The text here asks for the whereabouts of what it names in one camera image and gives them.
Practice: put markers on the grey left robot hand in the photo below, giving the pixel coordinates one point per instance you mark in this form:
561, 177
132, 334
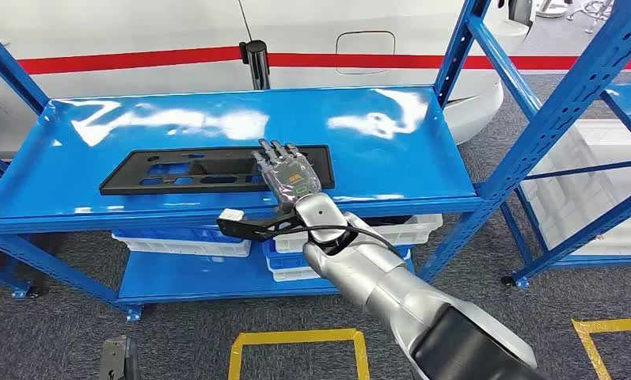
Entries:
113, 362

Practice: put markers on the long black plastic part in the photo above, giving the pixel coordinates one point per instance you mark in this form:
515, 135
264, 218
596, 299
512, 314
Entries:
215, 168

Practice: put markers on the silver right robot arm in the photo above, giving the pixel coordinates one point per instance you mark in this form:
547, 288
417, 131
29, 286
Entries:
388, 283

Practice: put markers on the white plastic bin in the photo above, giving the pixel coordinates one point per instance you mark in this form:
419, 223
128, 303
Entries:
572, 194
420, 228
609, 152
556, 220
189, 246
294, 274

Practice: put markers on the blue plastic bin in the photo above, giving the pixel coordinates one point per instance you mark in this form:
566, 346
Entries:
283, 259
179, 234

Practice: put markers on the yellow floor tape square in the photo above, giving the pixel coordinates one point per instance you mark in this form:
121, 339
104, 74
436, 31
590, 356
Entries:
294, 335
609, 325

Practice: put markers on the red barrier belt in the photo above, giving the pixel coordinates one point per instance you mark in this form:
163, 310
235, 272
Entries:
399, 61
110, 60

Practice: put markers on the office chair base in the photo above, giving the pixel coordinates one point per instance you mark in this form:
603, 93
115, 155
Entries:
590, 15

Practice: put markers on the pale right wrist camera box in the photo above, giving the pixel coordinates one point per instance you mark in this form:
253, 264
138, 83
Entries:
231, 214

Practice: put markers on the black stanchion post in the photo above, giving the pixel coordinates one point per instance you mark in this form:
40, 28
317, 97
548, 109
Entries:
256, 63

